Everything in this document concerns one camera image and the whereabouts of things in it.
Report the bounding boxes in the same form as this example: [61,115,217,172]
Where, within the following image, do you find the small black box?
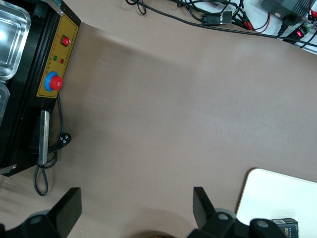
[270,217,300,238]

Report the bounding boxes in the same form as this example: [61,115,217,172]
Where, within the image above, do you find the black tray sealing machine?
[0,0,82,178]

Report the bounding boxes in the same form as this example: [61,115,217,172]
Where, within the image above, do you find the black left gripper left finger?
[0,187,83,238]

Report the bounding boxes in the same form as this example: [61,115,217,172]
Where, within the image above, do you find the steel food container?
[0,4,32,83]

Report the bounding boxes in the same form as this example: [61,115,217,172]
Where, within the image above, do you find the red clip lead wire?
[237,11,271,33]

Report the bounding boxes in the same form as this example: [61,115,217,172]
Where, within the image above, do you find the beige plastic tray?
[236,168,317,238]

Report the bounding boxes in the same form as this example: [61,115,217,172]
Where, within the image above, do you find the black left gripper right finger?
[187,186,286,238]

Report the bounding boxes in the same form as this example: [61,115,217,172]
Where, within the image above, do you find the black power plug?
[277,14,302,37]

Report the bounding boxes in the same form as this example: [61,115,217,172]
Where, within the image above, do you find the black serial connector plug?
[200,10,234,26]

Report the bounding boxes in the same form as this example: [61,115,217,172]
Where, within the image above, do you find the black power adapter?
[260,0,314,19]

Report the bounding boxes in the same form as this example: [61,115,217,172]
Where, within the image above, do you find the clear plastic food container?
[0,81,11,125]

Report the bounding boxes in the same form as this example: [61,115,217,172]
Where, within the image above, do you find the long black cable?
[125,0,317,49]

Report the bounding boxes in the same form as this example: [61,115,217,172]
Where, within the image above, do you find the red lit electronic module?
[294,24,312,39]

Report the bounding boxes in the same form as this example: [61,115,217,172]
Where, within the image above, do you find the black power cord with plug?
[34,93,73,197]

